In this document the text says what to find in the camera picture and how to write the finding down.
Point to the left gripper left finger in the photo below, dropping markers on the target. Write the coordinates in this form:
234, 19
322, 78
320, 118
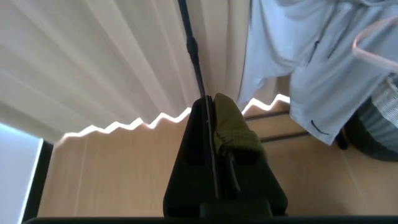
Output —
189, 186

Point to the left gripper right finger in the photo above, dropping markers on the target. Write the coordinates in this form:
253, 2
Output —
255, 186

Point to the green garment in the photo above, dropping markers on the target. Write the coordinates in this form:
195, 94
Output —
230, 124

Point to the pale grey shorts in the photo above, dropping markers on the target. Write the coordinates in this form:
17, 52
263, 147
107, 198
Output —
326, 77

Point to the pink clothes hanger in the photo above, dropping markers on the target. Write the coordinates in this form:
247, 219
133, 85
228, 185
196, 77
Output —
367, 57

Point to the black clothes rack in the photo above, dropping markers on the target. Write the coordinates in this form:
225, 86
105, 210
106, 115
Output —
192, 49

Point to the white laundry basket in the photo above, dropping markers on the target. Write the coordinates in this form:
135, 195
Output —
382, 124

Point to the beige curtain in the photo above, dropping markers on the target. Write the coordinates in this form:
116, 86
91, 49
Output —
93, 46

